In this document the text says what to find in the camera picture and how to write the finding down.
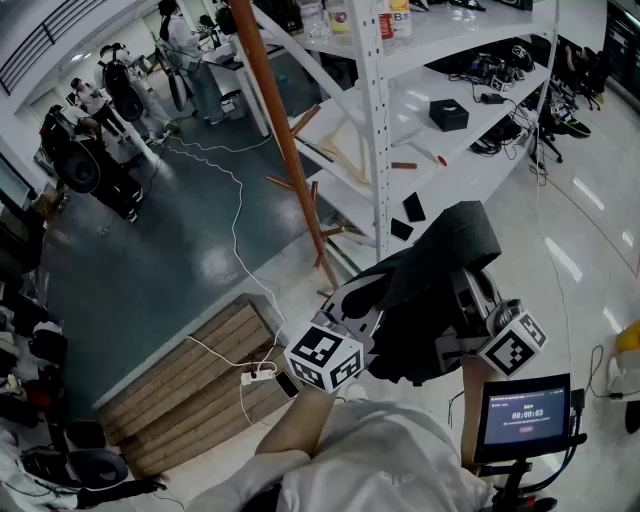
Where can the black phone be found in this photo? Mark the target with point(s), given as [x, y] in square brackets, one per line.
[401, 229]
[414, 207]

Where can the orange wooden coat stand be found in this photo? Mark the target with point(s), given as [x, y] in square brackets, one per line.
[277, 125]

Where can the spare hand-held gripper device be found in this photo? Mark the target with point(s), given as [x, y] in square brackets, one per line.
[495, 67]

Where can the person's white shirt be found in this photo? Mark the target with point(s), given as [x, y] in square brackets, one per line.
[380, 460]

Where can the white metal shelving unit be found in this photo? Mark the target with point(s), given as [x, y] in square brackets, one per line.
[382, 150]

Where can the white power strip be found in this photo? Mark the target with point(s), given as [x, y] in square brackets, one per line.
[257, 376]

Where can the light wooden slats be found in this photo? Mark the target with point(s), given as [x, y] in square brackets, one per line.
[350, 167]

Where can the wooden pallet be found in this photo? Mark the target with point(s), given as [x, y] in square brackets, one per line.
[190, 380]

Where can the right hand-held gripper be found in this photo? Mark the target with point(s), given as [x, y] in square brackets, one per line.
[510, 345]

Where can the black oval equipment pack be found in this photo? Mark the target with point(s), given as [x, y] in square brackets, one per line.
[125, 95]
[80, 167]
[100, 467]

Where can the red label bottle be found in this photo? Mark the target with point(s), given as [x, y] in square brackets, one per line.
[385, 22]

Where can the short brown wooden stick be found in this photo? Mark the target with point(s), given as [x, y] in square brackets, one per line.
[404, 165]

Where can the person's left forearm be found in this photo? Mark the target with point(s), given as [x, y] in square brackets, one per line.
[295, 425]

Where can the yellow cap bottle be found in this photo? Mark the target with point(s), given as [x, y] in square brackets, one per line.
[401, 20]

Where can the black box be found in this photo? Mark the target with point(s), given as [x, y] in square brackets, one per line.
[448, 116]

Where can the person's right forearm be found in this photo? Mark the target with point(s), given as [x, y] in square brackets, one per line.
[472, 410]

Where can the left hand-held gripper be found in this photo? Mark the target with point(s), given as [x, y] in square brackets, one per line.
[325, 355]

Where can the small black monitor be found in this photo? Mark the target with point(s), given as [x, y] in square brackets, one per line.
[525, 415]

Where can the phone with light case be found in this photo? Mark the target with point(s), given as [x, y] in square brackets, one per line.
[287, 384]

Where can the yellow label bottle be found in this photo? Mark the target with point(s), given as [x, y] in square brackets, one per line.
[339, 20]

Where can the black office chair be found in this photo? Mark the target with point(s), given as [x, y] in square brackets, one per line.
[592, 75]

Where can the yellow object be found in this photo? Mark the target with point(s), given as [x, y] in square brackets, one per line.
[630, 337]

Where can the black power adapter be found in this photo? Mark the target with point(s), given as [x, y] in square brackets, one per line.
[492, 98]

